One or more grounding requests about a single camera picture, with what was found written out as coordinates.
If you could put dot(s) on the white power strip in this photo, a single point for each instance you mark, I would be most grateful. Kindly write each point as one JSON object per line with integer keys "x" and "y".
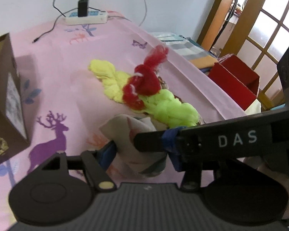
{"x": 93, "y": 17}

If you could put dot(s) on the striped folded blanket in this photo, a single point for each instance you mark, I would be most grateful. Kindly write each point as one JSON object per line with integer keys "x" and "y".
{"x": 187, "y": 48}

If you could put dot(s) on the yellow mesh scarf bundle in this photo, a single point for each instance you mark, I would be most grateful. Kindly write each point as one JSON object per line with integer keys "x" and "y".
{"x": 112, "y": 80}

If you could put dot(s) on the red box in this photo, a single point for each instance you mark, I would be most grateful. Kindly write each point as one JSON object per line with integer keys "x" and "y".
{"x": 236, "y": 79}

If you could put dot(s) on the neon green mesh bundle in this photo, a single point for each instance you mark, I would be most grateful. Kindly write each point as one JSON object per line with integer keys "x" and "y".
{"x": 167, "y": 109}

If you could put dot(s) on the brown cardboard box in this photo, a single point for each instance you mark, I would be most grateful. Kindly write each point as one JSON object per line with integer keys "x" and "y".
{"x": 13, "y": 134}

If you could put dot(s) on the pink printed tablecloth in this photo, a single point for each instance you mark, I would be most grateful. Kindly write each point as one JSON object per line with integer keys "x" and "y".
{"x": 58, "y": 65}

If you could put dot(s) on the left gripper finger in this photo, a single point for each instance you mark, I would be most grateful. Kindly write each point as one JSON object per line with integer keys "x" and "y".
{"x": 95, "y": 165}

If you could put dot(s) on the printed white cloth pouch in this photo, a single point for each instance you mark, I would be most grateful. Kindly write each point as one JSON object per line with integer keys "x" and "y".
{"x": 122, "y": 129}

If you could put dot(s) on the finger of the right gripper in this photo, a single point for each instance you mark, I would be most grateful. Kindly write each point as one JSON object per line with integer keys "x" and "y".
{"x": 264, "y": 135}

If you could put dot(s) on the wooden glass door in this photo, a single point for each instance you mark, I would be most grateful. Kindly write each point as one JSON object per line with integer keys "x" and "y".
{"x": 260, "y": 37}

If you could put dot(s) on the gloved hand on gripper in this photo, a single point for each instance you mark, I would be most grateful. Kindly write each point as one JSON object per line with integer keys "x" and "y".
{"x": 279, "y": 177}

